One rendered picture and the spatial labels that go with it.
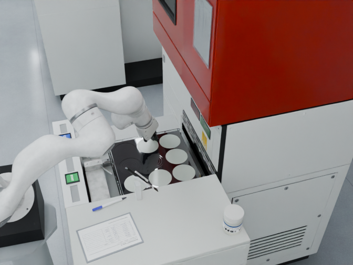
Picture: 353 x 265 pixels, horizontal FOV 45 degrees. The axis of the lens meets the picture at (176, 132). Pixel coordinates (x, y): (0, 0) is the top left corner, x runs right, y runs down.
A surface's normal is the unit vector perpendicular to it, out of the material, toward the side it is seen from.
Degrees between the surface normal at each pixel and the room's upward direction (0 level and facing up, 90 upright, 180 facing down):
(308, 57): 90
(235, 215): 0
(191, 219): 0
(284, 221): 90
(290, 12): 90
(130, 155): 0
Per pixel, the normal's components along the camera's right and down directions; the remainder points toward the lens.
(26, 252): 0.00, -0.76
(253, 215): 0.30, 0.62
